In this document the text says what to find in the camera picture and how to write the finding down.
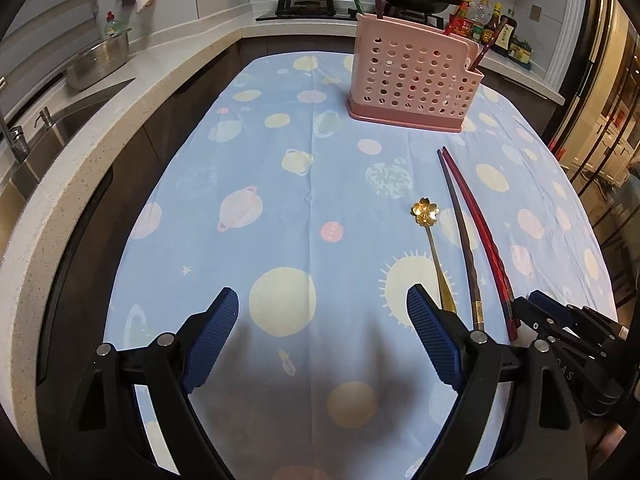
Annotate dark condiment jars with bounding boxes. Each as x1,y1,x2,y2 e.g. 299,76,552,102
509,39,534,66

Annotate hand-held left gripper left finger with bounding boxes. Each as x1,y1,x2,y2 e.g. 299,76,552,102
59,286,240,480

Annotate glass sliding door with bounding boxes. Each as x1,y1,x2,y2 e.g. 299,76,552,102
549,0,640,313

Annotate dark brown chopstick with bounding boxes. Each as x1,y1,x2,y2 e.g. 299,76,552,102
467,17,509,72

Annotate soy sauce bottle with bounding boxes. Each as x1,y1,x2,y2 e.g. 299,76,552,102
482,2,503,46

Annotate pink perforated utensil holder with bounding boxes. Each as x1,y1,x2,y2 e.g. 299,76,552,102
344,12,485,134

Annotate dark sauce bottle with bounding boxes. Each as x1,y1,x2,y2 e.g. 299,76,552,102
492,15,517,56

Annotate dark grey chopstick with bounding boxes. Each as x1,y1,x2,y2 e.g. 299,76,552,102
437,148,486,332

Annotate chrome kitchen faucet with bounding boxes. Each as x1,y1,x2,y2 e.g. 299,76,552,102
0,77,29,166

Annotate blue planet print tablecloth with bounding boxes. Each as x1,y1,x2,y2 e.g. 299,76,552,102
102,50,619,480

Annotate black gas stove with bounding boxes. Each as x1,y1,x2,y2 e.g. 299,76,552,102
255,0,447,29

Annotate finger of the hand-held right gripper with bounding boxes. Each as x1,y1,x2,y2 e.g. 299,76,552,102
511,296,576,348
528,290,630,342

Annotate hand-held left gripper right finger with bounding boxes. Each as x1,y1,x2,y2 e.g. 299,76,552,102
406,283,589,480

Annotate green dish soap bottle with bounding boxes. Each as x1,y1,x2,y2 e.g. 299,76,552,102
103,9,131,40

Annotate white window blind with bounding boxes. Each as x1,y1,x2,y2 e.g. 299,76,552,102
0,0,107,63

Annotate stainless steel sink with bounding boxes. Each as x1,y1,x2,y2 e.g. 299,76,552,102
0,77,137,222

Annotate gold flower spoon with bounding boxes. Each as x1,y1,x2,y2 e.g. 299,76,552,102
410,198,459,314

